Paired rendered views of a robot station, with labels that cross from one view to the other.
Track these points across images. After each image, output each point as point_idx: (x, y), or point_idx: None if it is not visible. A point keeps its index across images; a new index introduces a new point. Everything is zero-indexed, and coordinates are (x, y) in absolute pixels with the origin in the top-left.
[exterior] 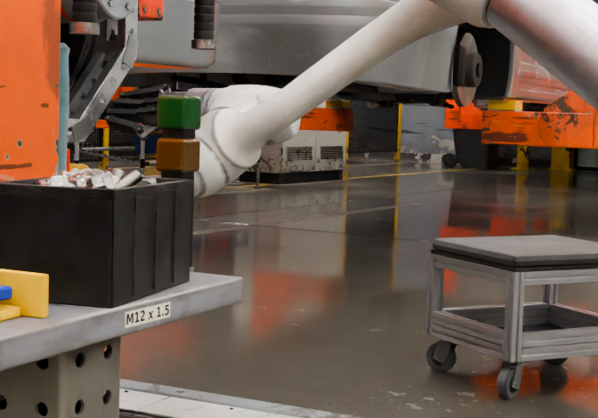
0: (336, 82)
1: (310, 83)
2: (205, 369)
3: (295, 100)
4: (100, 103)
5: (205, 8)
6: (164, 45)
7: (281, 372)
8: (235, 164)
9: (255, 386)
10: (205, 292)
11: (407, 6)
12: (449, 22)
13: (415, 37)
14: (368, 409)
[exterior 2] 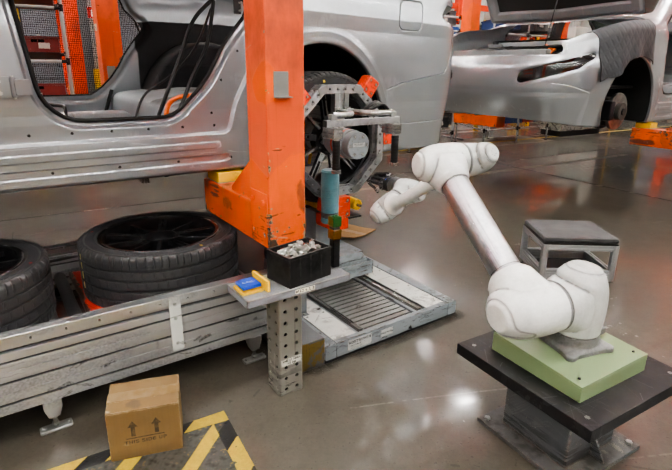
0: (422, 191)
1: (413, 191)
2: (428, 257)
3: (408, 197)
4: (364, 178)
5: (393, 152)
6: (409, 142)
7: (457, 263)
8: (391, 214)
9: (440, 269)
10: (331, 280)
11: None
12: None
13: None
14: (474, 288)
